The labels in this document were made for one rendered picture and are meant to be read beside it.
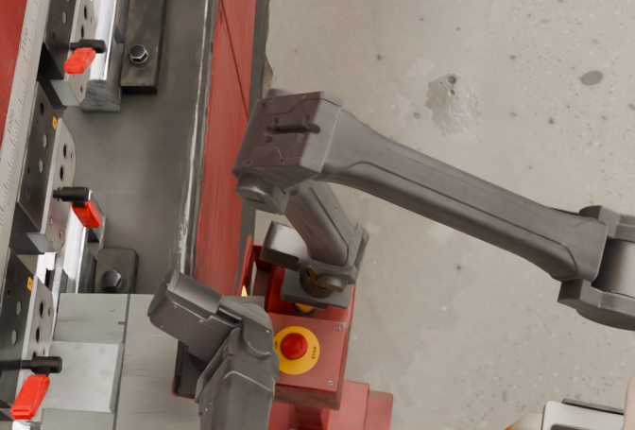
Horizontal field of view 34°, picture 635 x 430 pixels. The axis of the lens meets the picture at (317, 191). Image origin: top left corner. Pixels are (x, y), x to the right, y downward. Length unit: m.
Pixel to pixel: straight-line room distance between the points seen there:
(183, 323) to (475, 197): 0.32
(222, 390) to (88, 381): 0.38
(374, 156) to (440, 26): 1.77
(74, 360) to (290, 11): 1.58
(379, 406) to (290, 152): 1.41
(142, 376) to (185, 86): 0.50
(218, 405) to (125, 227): 0.61
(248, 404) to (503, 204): 0.30
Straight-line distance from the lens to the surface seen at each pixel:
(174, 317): 1.08
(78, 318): 1.36
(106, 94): 1.58
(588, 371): 2.38
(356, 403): 2.19
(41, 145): 1.21
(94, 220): 1.29
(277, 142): 0.97
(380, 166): 0.96
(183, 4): 1.70
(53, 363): 1.15
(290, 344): 1.50
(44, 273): 1.40
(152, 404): 1.31
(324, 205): 1.15
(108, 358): 1.33
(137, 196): 1.55
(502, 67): 2.66
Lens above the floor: 2.25
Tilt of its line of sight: 65 degrees down
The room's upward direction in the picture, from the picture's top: 6 degrees counter-clockwise
